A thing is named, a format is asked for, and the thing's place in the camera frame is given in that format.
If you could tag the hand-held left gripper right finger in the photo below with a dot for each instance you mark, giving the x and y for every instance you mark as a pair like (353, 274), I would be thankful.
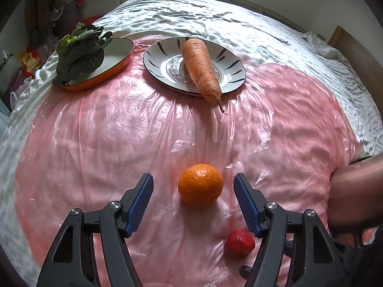
(247, 203)

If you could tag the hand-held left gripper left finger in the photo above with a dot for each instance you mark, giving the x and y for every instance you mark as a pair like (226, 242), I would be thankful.
(139, 206)

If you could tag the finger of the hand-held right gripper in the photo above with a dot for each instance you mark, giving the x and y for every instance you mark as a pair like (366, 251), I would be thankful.
(246, 271)

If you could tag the small red apple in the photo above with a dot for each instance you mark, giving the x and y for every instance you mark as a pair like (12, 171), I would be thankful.
(239, 243)

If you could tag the orange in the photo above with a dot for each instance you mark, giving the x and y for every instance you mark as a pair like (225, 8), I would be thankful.
(200, 184)

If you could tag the person's right forearm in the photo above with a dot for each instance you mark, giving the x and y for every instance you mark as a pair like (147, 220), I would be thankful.
(359, 191)

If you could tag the pink plastic sheet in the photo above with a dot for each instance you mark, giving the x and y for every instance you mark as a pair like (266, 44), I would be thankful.
(104, 140)

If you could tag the white patterned plate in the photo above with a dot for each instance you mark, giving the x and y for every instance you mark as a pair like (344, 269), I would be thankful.
(164, 65)

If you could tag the carrot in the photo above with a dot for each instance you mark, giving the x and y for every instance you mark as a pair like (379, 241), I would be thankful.
(200, 65)

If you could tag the orange rimmed plate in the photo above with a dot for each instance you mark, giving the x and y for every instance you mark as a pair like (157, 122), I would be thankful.
(119, 53)

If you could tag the leafy green vegetable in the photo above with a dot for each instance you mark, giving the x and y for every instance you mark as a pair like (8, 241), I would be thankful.
(79, 53)

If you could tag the white plastic bag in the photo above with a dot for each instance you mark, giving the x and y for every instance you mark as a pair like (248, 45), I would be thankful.
(19, 94)

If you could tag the yellow and red packet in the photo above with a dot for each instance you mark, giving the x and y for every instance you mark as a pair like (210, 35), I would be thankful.
(30, 61)

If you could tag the wooden headboard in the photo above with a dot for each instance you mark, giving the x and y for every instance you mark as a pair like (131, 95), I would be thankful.
(356, 53)

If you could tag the white bed sheet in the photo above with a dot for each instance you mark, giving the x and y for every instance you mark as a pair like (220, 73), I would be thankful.
(224, 15)

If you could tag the grey printed bag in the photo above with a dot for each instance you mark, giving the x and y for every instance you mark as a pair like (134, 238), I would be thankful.
(6, 64)

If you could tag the hanging brown clothes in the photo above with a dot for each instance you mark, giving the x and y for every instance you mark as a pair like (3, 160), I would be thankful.
(42, 3)

